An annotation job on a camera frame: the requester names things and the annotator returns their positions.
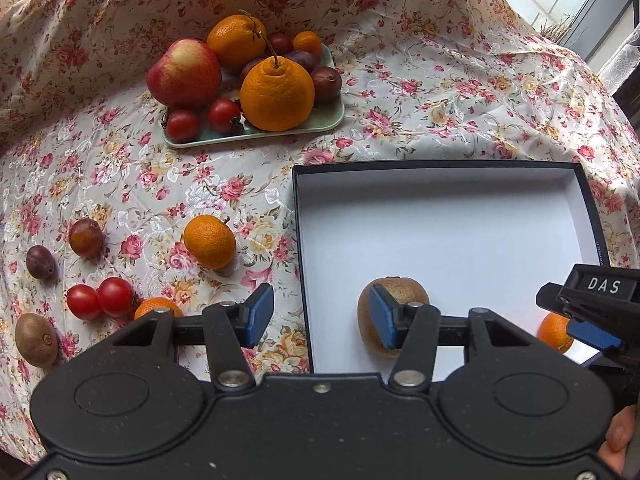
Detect small orange mandarin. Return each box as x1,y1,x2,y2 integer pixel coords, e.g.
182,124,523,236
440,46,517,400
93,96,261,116
134,297,183,322
537,311,575,354
292,30,323,59
182,214,237,270

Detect red apple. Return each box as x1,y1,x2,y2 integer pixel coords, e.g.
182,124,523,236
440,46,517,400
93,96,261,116
146,38,222,109

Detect dried plant twigs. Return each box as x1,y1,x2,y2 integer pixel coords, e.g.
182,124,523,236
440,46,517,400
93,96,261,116
540,17,573,46

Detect large knobbed orange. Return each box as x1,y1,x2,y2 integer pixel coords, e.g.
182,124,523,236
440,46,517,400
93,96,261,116
240,35,316,132

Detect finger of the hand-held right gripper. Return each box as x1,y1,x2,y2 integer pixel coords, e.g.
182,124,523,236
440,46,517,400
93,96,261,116
536,282,583,322
566,318,626,356

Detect person's right hand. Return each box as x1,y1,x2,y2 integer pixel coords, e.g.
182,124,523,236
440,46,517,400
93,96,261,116
597,402,640,477

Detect dark red plum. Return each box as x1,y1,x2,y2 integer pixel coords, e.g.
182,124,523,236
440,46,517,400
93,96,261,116
267,32,294,56
310,66,343,106

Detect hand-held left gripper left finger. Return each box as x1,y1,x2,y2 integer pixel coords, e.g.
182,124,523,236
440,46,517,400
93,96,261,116
111,282,276,393

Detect reddish brown plum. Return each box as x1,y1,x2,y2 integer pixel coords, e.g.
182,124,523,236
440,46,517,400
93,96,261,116
68,217,105,259

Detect red cherry tomato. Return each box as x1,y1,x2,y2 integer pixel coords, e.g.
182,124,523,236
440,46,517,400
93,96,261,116
166,109,202,143
66,284,103,322
97,276,136,318
207,98,242,135

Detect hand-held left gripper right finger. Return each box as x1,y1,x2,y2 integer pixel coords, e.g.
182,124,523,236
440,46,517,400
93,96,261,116
368,282,532,393

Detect dark box with white inside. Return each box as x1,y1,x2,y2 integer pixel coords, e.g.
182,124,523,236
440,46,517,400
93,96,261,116
291,160,612,376

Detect light green plate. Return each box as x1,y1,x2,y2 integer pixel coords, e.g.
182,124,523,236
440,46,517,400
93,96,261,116
161,42,346,150

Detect white lace curtain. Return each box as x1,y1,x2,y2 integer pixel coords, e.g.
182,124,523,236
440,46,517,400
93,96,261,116
600,25,640,96

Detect floral tablecloth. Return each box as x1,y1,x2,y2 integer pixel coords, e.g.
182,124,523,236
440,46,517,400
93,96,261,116
0,0,638,466

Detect grey window frame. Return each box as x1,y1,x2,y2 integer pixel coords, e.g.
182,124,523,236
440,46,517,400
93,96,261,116
475,0,640,61

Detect brown kiwi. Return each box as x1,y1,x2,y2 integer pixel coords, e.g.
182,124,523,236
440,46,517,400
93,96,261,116
14,313,59,368
357,276,431,359

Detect large round orange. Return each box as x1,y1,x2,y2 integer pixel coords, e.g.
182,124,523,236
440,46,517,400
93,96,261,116
206,10,268,72

